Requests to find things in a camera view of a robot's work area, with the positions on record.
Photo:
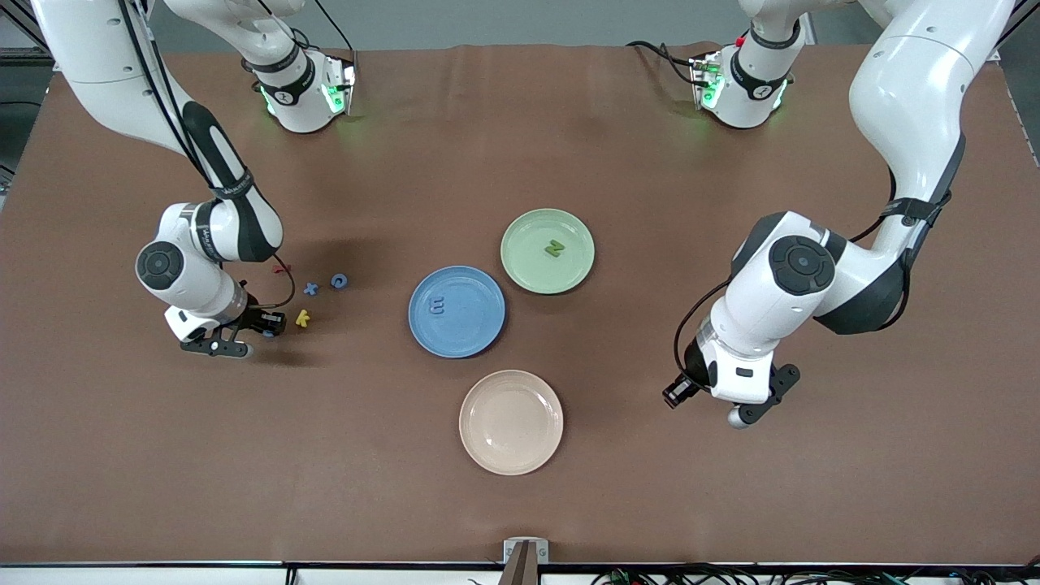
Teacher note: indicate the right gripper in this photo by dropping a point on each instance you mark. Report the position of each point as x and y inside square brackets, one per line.
[253, 317]

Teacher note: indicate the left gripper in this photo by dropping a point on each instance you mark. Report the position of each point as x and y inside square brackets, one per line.
[693, 362]

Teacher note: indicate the blue foam letter c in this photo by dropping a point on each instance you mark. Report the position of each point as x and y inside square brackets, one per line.
[333, 282]

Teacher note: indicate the blue foam letter m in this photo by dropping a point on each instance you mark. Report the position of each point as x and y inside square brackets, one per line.
[437, 307]

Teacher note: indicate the green foam letter N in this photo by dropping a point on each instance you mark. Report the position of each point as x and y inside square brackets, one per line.
[555, 249]

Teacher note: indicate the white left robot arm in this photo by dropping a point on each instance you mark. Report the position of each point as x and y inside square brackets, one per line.
[918, 97]

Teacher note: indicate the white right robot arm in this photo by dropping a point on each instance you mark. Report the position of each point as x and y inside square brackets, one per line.
[89, 57]

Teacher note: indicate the yellow foam letter k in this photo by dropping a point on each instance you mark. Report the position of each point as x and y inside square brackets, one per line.
[302, 318]

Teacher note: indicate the beige plate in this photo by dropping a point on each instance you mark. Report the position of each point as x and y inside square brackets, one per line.
[511, 422]

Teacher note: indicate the green plate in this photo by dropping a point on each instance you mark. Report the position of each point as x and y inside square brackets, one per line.
[532, 260]

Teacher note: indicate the blue plate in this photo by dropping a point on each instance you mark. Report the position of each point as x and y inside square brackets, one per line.
[467, 325]

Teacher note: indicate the brown table cover mat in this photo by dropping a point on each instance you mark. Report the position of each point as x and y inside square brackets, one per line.
[520, 504]

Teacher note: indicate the grey metal bracket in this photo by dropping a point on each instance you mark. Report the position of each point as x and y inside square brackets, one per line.
[510, 551]

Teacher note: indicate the dark metal post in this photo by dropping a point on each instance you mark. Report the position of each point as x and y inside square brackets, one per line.
[520, 573]

